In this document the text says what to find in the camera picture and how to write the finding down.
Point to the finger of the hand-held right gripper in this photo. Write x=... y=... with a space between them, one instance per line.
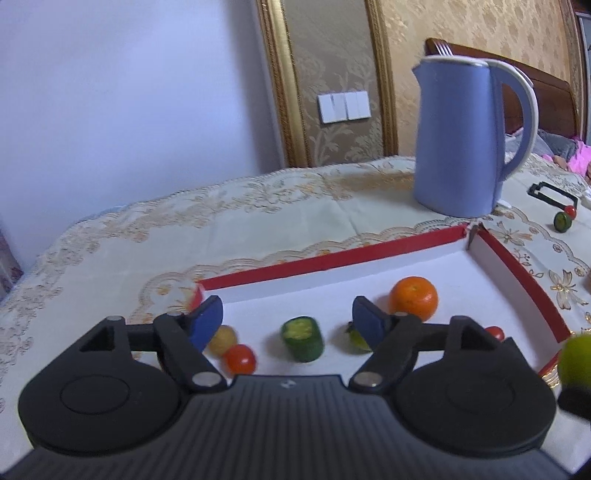
x=575 y=402

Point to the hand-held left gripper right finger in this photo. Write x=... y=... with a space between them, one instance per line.
x=369 y=323

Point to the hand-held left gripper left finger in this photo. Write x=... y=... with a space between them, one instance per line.
x=207 y=321

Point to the green lime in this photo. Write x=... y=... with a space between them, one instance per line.
x=358 y=340
x=577 y=360

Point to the red cherry tomato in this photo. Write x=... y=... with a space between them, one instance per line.
x=240 y=359
x=495 y=331

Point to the orange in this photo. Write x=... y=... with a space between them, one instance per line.
x=413 y=297

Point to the green cucumber piece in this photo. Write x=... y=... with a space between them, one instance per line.
x=302 y=339

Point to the red cardboard box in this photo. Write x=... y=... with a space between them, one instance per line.
x=438 y=267

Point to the small cucumber slice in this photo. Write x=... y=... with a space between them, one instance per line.
x=562 y=220

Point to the tiny red tomato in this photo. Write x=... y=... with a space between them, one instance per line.
x=570 y=211

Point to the blue electric kettle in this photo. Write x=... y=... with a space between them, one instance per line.
x=455 y=138

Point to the striped pink curtain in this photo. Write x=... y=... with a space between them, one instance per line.
x=7 y=263

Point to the black plastic clip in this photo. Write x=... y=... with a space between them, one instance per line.
x=551 y=194

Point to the pink cloth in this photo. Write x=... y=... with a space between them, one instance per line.
x=582 y=157

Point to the grey cloth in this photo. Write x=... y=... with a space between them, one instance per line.
x=554 y=145

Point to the wooden bed headboard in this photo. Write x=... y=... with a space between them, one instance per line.
x=531 y=92

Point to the white wall switch panel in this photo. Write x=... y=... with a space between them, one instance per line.
x=344 y=106

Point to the gold wall frame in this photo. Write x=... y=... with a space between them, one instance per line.
x=288 y=83

